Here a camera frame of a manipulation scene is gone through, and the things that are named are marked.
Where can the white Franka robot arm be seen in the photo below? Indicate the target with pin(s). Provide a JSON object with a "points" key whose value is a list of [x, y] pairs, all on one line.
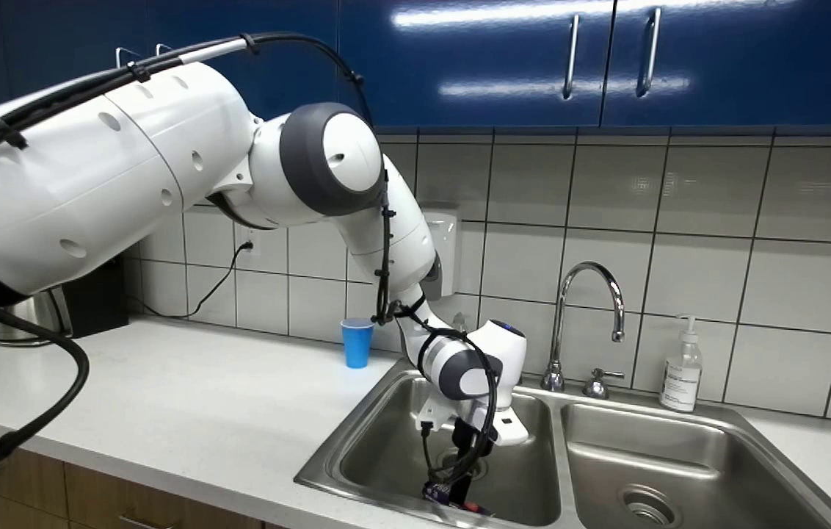
{"points": [[72, 185]]}

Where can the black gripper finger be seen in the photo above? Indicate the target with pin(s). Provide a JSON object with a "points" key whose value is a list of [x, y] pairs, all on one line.
{"points": [[469, 483], [442, 483]]}

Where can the wooden base cabinet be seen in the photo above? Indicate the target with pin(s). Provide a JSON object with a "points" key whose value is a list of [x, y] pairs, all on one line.
{"points": [[92, 493]]}

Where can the blue plastic cup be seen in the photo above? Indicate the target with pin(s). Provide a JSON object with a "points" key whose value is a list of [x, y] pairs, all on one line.
{"points": [[355, 343]]}

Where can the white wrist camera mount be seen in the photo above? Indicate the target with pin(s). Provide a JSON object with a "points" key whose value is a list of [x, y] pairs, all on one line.
{"points": [[512, 427]]}

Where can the stainless steel double sink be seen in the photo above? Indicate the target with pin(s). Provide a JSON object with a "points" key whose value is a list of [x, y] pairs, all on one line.
{"points": [[687, 458]]}

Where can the white wall power outlet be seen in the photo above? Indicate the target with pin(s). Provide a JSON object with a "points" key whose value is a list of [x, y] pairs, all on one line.
{"points": [[248, 236]]}

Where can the purple protein bar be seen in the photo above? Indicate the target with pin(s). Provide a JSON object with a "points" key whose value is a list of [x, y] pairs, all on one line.
{"points": [[472, 508]]}

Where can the metal kettle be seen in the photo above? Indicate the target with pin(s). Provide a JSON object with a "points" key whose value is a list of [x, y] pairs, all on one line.
{"points": [[17, 326]]}

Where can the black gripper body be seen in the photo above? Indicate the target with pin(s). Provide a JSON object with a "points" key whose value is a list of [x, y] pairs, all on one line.
{"points": [[469, 440]]}

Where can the chrome faucet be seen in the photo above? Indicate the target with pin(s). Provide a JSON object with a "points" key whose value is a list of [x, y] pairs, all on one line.
{"points": [[615, 293]]}

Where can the white wall soap dispenser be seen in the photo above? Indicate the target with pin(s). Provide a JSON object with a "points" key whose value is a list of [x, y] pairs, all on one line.
{"points": [[443, 238]]}

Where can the clear pump soap bottle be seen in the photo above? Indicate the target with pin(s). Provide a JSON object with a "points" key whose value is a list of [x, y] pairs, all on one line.
{"points": [[678, 377]]}

